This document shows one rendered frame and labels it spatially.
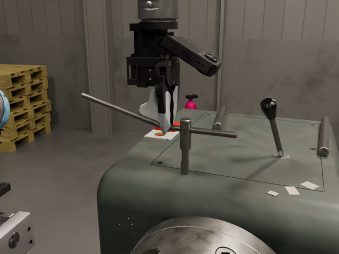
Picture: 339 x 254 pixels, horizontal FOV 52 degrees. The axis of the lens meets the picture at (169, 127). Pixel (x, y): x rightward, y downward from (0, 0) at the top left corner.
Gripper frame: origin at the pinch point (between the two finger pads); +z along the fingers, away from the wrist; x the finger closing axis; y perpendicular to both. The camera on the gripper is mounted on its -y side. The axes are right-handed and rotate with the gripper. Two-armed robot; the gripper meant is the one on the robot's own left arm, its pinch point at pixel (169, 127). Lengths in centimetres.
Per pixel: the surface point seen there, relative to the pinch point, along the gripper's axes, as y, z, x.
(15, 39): 361, 10, -333
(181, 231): -8.1, 11.7, 16.1
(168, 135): 8.0, 9.3, -19.9
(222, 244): -15.1, 11.6, 17.3
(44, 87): 296, 70, -306
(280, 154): -20.8, 8.9, -15.4
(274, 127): -19.2, 1.2, -11.1
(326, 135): -30.7, 7.4, -28.4
